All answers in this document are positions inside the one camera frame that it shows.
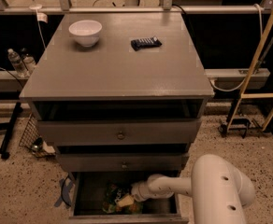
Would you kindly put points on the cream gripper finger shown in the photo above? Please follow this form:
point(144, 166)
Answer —
point(126, 201)

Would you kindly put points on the green rice chip bag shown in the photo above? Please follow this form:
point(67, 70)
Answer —
point(112, 194)

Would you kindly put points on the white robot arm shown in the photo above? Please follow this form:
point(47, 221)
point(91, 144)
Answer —
point(219, 190)

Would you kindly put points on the grey open bottom drawer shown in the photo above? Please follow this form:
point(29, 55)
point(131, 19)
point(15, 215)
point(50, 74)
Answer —
point(89, 196)

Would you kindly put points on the grey middle drawer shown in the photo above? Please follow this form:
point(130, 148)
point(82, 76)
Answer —
point(122, 162)

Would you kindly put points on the grey top drawer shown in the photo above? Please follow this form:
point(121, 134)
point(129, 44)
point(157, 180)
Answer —
point(85, 133)

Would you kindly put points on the grey drawer cabinet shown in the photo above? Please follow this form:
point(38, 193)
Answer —
point(111, 82)

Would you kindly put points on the black tripod leg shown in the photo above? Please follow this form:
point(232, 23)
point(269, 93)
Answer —
point(10, 126)

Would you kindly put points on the dark blue snack bar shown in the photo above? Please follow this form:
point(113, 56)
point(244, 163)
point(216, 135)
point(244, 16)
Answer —
point(145, 43)

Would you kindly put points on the clear plastic water bottle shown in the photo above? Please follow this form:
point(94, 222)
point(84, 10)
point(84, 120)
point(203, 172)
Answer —
point(17, 63)

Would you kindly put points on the white bowl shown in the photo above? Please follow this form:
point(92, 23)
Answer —
point(86, 32)

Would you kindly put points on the black wire basket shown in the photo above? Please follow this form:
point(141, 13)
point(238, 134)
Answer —
point(33, 142)

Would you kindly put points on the yellow wooden ladder frame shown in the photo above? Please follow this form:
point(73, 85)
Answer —
point(257, 59)

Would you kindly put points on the metal railing frame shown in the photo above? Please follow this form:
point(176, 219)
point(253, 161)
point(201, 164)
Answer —
point(18, 7)

